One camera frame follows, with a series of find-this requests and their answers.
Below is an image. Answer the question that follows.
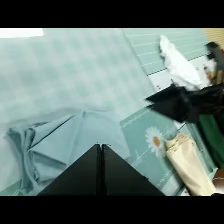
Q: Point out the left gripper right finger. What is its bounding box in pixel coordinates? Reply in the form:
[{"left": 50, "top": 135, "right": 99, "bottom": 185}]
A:
[{"left": 101, "top": 143, "right": 165, "bottom": 197}]

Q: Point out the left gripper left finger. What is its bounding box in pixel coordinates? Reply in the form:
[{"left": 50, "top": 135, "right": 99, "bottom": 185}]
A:
[{"left": 38, "top": 143, "right": 102, "bottom": 197}]

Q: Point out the light blue shirt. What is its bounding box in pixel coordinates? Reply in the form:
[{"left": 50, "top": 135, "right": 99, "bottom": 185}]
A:
[{"left": 5, "top": 105, "right": 132, "bottom": 196}]

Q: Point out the cream garment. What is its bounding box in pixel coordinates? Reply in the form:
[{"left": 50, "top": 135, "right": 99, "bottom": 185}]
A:
[{"left": 164, "top": 133, "right": 218, "bottom": 197}]

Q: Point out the green garment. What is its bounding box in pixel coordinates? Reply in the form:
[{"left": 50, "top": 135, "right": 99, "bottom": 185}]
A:
[{"left": 196, "top": 114, "right": 224, "bottom": 170}]

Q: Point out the white garment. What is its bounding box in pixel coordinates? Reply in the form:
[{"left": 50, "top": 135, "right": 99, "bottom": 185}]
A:
[{"left": 158, "top": 34, "right": 204, "bottom": 92}]

